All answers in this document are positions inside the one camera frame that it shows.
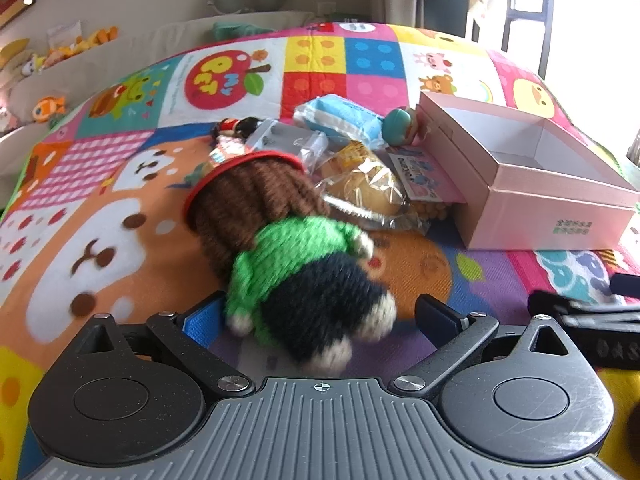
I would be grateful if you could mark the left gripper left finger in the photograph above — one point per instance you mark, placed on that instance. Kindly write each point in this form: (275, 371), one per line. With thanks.
(183, 340)

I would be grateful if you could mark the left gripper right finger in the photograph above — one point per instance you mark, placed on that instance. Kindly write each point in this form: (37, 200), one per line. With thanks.
(459, 341)

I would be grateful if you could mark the pink blue card pack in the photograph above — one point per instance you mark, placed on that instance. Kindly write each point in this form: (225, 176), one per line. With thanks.
(422, 177)

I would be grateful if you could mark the pink cardboard box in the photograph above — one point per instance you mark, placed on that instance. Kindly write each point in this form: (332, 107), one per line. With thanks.
(527, 183)

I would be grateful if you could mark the packaged bread bun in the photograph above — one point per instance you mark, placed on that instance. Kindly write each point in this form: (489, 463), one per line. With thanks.
(360, 188)

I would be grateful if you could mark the small black red doll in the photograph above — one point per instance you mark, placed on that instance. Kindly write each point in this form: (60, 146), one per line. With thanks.
(234, 128)

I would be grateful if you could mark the white charger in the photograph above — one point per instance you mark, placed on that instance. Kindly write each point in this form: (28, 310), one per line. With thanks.
(308, 146)

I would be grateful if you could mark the blue white tissue pack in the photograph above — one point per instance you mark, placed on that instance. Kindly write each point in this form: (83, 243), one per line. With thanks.
(341, 120)

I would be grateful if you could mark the colourful cartoon play mat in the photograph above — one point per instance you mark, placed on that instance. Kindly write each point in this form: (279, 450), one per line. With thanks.
(96, 223)

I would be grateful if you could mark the orange fish plush toy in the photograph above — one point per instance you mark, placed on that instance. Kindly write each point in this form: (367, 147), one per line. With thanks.
(47, 108)

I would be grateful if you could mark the yellow plush toys row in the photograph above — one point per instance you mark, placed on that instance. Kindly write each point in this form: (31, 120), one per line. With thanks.
(37, 64)

